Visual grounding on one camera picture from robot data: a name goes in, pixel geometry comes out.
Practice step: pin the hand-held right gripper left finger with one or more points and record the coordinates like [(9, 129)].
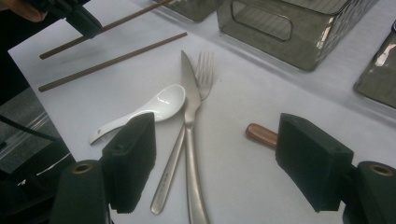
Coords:
[(130, 161)]

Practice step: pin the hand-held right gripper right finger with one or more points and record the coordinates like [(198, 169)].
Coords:
[(311, 161)]

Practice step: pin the steel fork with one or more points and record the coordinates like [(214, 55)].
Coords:
[(168, 183)]

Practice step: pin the brown chopstick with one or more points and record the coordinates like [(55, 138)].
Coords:
[(134, 16), (112, 62)]

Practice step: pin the brown wooden spoon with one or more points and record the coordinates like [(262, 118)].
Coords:
[(260, 135)]

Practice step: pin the white ceramic spoon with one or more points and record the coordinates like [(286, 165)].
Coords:
[(165, 101)]

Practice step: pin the steel table knife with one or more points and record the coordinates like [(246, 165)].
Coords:
[(190, 102)]

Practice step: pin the smoky clear plastic bin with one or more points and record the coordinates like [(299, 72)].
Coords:
[(193, 11), (379, 81), (305, 53)]

